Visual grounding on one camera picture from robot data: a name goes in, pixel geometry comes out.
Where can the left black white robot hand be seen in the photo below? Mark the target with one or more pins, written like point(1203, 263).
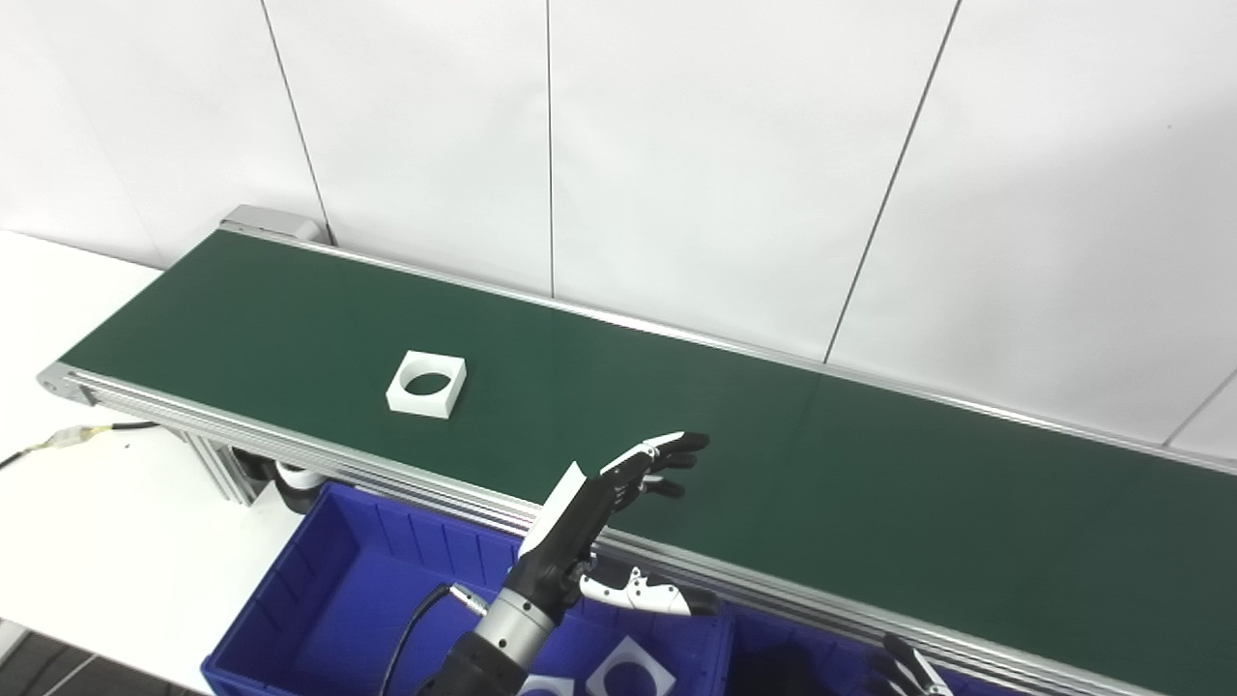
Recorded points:
point(570, 536)

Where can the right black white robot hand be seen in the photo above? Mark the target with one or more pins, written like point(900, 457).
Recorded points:
point(908, 672)

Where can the white square part with hole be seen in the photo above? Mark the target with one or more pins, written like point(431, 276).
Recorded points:
point(401, 396)
point(604, 677)
point(541, 684)

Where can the blue plastic bin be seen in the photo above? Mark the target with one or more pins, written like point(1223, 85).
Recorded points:
point(841, 657)
point(338, 599)

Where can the black plastic part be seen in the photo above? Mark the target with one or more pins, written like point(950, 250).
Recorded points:
point(778, 677)

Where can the green conveyor belt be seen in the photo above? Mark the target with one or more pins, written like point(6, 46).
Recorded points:
point(773, 454)
point(387, 474)

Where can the black white conveyor motor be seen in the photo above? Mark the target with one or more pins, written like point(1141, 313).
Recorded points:
point(290, 478)

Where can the aluminium conveyor leg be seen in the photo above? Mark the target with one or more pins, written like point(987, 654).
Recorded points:
point(217, 469)

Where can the grey conveyor end cap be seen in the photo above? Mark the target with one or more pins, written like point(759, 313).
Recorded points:
point(271, 222)

